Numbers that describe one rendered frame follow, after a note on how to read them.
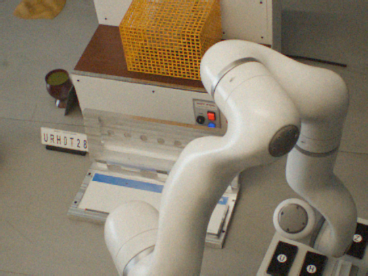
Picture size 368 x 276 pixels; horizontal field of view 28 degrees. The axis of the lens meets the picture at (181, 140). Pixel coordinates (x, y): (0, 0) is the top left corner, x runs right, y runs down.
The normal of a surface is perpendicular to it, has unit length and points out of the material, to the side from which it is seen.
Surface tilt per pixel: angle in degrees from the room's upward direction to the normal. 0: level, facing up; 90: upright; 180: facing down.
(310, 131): 89
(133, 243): 21
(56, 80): 0
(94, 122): 79
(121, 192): 0
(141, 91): 90
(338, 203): 47
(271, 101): 10
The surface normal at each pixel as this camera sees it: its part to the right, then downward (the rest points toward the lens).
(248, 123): -0.69, -0.06
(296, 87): -0.40, 0.31
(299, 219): -0.29, -0.18
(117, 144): -0.31, 0.58
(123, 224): -0.42, -0.47
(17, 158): -0.10, -0.66
